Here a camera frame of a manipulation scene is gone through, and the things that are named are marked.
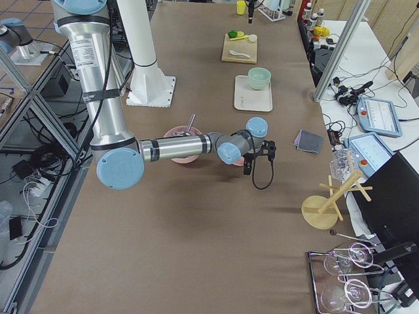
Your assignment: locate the large pink bowl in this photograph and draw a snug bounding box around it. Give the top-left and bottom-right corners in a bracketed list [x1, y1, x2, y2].
[164, 126, 199, 164]

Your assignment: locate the wooden cutting board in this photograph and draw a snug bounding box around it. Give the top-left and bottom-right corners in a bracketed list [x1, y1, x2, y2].
[221, 33, 258, 64]

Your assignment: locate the green lime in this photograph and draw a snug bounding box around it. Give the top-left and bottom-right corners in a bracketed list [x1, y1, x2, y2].
[227, 29, 238, 39]

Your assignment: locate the cream serving tray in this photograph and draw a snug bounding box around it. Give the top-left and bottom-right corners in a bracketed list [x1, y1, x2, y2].
[233, 75, 273, 113]

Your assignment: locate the wine glass upper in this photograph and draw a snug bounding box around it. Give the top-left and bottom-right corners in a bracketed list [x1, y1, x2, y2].
[323, 242, 373, 275]

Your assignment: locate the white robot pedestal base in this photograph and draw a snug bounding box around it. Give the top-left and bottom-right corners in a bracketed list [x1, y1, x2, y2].
[117, 0, 176, 108]

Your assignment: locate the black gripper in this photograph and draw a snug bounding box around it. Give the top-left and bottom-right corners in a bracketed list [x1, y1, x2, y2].
[243, 152, 257, 175]

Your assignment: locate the white ceramic spoon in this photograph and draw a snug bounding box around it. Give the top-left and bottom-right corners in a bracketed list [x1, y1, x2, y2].
[229, 50, 251, 59]

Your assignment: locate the yellow plastic spoon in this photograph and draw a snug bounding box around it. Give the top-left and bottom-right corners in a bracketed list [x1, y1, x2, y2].
[230, 34, 257, 43]

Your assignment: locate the wine glass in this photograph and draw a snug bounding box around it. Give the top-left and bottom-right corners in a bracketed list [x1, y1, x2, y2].
[323, 242, 373, 275]
[320, 279, 372, 313]

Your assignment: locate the wooden mug tree stand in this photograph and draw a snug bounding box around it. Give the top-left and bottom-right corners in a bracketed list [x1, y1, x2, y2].
[301, 153, 373, 230]

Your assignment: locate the blue teach pendant tablet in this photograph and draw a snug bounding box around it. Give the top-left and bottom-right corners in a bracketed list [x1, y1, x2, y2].
[357, 97, 403, 137]

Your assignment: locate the aluminium frame post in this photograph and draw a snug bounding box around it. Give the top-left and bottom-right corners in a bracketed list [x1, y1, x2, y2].
[314, 0, 371, 103]

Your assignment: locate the metal utensil in bowl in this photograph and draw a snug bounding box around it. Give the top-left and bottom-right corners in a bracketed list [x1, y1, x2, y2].
[185, 113, 196, 136]

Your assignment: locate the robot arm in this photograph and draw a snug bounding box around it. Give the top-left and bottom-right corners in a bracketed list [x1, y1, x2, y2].
[52, 1, 276, 190]
[1, 18, 49, 66]

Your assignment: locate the small pink bowl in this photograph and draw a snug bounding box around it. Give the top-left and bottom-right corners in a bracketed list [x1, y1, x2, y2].
[232, 156, 245, 167]

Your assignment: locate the green bowl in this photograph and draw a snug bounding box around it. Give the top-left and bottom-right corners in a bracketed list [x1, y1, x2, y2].
[247, 67, 271, 90]

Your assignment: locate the yellow plastic cup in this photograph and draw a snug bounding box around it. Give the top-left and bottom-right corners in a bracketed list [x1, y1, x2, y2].
[236, 0, 247, 15]

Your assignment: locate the wine glass lower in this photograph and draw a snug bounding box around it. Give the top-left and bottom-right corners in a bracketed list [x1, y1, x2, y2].
[320, 279, 372, 313]

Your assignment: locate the grey folded cloth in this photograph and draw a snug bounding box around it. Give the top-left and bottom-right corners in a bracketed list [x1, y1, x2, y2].
[293, 130, 324, 154]

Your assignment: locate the black monitor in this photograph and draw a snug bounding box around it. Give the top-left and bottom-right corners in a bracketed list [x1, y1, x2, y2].
[353, 152, 418, 245]

